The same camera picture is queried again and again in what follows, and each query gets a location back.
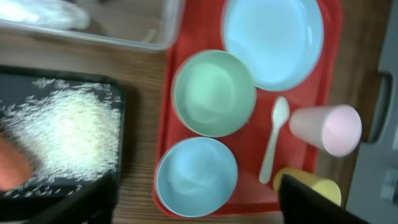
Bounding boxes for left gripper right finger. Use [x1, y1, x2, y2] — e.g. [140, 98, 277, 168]
[278, 174, 368, 224]

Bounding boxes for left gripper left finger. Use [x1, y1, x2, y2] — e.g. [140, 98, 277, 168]
[27, 174, 118, 224]

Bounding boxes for white rice pile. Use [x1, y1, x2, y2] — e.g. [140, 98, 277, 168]
[1, 78, 122, 198]

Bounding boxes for orange carrot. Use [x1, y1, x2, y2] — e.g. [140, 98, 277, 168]
[1, 135, 34, 191]

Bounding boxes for blue bowl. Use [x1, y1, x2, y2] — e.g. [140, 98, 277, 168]
[154, 137, 238, 218]

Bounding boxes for green bowl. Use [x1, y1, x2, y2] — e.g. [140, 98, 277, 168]
[170, 49, 256, 138]

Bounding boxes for black waste tray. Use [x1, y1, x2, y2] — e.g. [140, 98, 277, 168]
[1, 66, 126, 223]

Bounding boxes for grey dishwasher rack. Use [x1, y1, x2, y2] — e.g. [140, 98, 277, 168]
[346, 0, 397, 224]

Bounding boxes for clear plastic waste bin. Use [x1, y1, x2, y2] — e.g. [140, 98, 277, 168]
[1, 0, 185, 51]

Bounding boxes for yellow cup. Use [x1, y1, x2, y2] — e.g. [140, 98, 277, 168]
[273, 167, 341, 206]

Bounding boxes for pink cup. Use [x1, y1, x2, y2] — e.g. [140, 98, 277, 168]
[289, 105, 362, 157]

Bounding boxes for white plastic spoon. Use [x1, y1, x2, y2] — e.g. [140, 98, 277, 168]
[259, 96, 290, 184]

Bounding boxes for red serving tray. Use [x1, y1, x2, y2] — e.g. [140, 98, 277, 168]
[155, 0, 343, 216]

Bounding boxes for light blue plate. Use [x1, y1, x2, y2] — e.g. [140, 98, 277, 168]
[221, 0, 325, 91]

